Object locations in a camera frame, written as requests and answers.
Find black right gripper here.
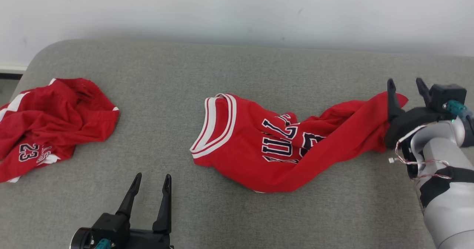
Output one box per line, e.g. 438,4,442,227
384,78,450,149

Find white black wall baseboard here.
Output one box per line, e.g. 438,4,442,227
0,65,28,80

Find red white thin wire bundle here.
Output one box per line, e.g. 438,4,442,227
388,125,453,180

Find red basketball shorts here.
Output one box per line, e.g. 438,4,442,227
0,78,120,183

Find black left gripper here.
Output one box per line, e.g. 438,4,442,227
116,173,174,249

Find red white-sleeved basketball jersey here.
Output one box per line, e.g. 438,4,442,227
190,92,409,193

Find right camera cable teal plug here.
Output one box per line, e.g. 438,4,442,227
443,100,474,131

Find grey fabric sofa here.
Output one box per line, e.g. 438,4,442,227
0,38,474,249

